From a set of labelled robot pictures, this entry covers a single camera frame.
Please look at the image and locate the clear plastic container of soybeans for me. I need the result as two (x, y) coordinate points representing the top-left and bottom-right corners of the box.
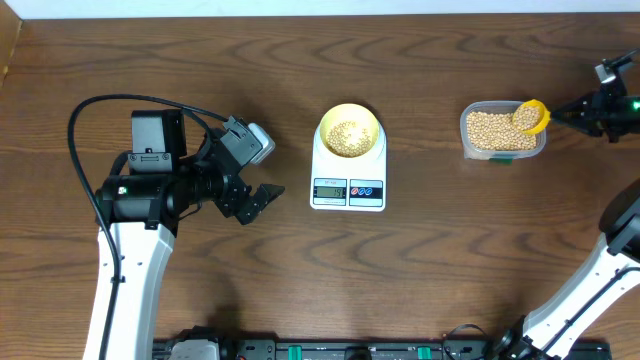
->
(460, 100), (547, 162)

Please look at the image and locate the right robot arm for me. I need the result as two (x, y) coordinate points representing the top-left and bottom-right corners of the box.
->
(485, 80), (639, 359)

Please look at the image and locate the yellow measuring scoop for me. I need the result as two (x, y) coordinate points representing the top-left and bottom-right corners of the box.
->
(512, 99), (551, 135)

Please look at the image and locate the white digital kitchen scale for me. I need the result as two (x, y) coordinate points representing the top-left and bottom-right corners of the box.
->
(309, 125), (387, 212)

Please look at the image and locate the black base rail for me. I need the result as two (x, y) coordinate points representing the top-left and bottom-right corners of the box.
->
(152, 327), (612, 360)

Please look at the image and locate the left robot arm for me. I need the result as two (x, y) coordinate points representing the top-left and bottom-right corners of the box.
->
(83, 109), (284, 359)

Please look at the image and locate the pale yellow bowl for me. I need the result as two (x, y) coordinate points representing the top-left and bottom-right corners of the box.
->
(319, 103), (380, 158)

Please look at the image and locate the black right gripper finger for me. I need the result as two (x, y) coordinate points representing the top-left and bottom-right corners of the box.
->
(551, 94), (593, 116)
(551, 113), (594, 134)

